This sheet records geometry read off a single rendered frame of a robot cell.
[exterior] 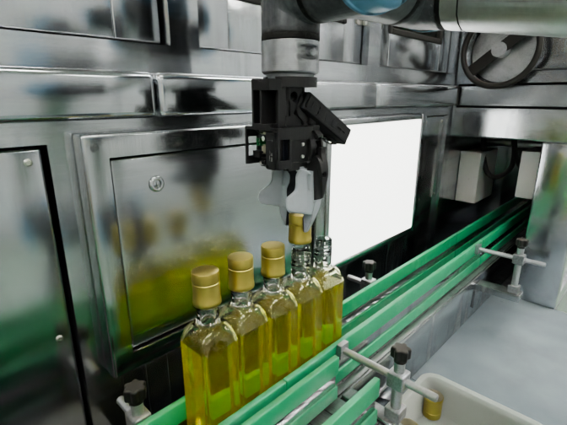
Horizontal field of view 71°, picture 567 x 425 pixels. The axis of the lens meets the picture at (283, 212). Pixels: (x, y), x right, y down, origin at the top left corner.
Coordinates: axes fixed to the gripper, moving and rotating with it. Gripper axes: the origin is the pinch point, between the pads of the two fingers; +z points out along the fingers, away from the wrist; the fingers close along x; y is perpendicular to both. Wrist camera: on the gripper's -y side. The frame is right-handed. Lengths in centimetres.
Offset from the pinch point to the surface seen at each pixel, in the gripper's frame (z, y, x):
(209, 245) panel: 5.6, 8.7, -11.9
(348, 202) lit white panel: 5.5, -29.0, -14.9
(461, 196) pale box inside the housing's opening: 17, -100, -22
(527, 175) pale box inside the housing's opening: 6, -100, -2
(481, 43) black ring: -33, -88, -16
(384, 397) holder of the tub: 40.1, -19.3, 4.8
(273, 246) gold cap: 2.6, 6.0, 1.2
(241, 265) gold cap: 3.2, 12.3, 2.4
